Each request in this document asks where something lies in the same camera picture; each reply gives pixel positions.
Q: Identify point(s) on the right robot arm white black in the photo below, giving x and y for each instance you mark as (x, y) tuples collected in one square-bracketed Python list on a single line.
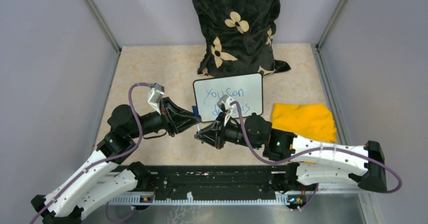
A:
[(313, 161)]

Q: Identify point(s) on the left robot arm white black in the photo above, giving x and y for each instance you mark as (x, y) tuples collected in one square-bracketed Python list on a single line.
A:
[(80, 195)]

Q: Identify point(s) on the yellow cloth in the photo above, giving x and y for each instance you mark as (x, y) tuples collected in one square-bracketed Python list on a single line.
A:
[(312, 121)]

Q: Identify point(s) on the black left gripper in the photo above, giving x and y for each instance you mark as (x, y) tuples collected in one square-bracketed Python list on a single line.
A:
[(168, 105)]

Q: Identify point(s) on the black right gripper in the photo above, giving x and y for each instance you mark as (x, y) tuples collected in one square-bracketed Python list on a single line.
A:
[(217, 126)]

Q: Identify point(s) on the white toothed cable rail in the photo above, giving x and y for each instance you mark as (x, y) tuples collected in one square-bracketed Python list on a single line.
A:
[(136, 199)]

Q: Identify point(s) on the blue marker cap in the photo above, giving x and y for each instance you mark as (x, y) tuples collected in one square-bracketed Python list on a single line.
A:
[(195, 110)]

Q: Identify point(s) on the white whiteboard black frame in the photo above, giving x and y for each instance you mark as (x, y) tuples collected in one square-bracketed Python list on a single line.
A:
[(246, 89)]

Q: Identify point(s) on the aluminium frame post left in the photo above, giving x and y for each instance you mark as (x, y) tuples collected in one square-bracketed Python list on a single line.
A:
[(96, 13)]

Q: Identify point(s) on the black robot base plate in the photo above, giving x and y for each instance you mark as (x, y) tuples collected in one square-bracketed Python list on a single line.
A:
[(222, 183)]

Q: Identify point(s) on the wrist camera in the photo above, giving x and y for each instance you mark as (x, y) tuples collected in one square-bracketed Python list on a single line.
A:
[(225, 105), (155, 95)]

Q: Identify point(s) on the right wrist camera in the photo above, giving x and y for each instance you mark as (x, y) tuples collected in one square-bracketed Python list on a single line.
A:
[(225, 105)]

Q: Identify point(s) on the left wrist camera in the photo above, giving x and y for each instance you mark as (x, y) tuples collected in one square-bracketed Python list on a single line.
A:
[(155, 95)]

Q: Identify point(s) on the black floral pillow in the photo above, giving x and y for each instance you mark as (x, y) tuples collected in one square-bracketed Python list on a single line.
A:
[(239, 37)]

